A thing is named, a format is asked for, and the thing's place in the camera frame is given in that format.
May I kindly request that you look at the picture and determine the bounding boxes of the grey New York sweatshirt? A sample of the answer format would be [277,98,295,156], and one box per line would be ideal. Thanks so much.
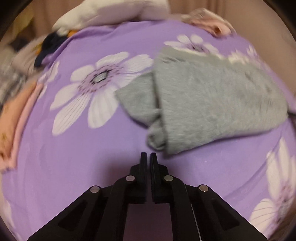
[116,47,288,155]

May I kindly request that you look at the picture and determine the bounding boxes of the folded orange pink clothes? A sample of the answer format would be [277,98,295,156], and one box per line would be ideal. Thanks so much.
[1,79,43,172]

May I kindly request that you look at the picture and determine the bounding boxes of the folded pink and cream clothes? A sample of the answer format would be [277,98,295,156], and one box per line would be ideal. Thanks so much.
[181,8,236,38]

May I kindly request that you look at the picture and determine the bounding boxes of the purple floral bed sheet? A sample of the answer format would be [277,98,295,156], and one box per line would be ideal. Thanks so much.
[3,21,295,240]

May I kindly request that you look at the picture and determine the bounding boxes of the plaid grey pillow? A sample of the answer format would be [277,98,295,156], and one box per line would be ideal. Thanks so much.
[0,46,26,110]

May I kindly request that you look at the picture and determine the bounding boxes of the beige pillow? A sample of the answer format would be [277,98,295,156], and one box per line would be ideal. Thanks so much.
[11,35,46,77]

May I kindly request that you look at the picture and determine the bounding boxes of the dark navy garment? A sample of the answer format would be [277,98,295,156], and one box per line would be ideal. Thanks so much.
[34,32,67,68]

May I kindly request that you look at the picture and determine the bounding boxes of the white plush duck toy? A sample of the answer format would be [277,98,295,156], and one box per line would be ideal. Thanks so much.
[52,0,171,35]

